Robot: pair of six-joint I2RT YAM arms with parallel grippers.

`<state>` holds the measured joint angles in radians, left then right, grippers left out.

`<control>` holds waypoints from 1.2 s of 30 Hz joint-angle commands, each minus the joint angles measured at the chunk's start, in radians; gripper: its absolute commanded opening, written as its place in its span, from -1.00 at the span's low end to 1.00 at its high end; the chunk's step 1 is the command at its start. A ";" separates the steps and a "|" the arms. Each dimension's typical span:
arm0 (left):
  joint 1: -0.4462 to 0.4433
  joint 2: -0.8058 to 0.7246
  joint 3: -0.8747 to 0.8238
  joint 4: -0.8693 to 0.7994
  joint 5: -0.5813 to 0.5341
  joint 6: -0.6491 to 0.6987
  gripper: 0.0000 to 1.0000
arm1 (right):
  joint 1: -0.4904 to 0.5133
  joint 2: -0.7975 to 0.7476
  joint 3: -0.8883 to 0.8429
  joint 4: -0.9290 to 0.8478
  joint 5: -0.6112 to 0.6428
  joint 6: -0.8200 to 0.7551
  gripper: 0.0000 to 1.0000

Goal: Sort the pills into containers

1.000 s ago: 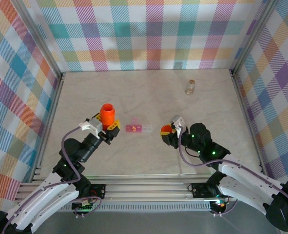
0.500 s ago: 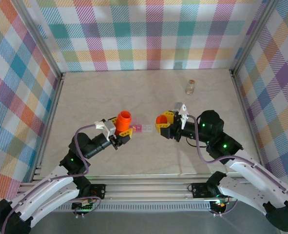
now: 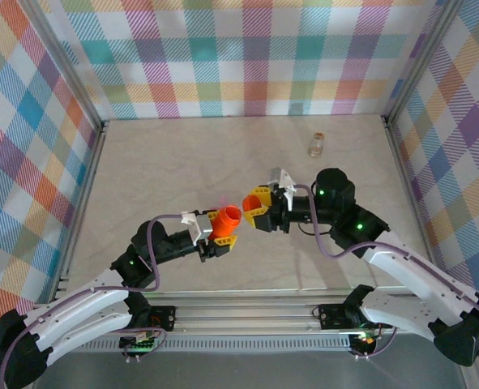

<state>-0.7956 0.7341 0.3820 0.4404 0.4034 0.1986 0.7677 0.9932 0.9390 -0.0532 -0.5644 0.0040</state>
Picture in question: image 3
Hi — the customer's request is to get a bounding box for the orange pill bottle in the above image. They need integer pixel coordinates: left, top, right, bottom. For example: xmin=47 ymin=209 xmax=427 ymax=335
xmin=209 ymin=204 xmax=243 ymax=239

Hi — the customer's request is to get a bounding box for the clear glass vial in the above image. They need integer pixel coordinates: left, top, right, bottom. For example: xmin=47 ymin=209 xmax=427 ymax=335
xmin=307 ymin=131 xmax=326 ymax=159

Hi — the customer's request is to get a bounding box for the black controller board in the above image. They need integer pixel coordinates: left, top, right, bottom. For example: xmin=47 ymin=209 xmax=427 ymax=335
xmin=349 ymin=331 xmax=380 ymax=357
xmin=118 ymin=335 xmax=160 ymax=357

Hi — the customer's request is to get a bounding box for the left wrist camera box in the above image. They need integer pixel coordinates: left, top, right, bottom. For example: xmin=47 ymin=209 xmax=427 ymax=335
xmin=180 ymin=209 xmax=212 ymax=246

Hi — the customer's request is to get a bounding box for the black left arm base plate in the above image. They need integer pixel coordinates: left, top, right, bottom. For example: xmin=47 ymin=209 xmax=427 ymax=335
xmin=141 ymin=304 xmax=177 ymax=334

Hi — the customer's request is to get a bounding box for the aluminium side rail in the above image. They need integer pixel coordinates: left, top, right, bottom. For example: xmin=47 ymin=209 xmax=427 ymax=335
xmin=383 ymin=115 xmax=447 ymax=300
xmin=51 ymin=119 xmax=109 ymax=305

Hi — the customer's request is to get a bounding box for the aluminium mounting rail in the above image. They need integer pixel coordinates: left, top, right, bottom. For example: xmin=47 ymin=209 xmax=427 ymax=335
xmin=24 ymin=289 xmax=473 ymax=337

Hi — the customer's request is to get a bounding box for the slotted grey cable duct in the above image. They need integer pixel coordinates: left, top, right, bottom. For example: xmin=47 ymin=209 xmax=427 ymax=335
xmin=43 ymin=337 xmax=354 ymax=354

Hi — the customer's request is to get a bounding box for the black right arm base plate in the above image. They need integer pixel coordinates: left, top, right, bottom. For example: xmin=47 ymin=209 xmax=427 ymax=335
xmin=317 ymin=302 xmax=394 ymax=330

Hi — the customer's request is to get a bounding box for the aluminium frame post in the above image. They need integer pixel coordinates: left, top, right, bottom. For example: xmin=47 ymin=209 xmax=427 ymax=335
xmin=18 ymin=0 xmax=107 ymax=127
xmin=383 ymin=0 xmax=467 ymax=122

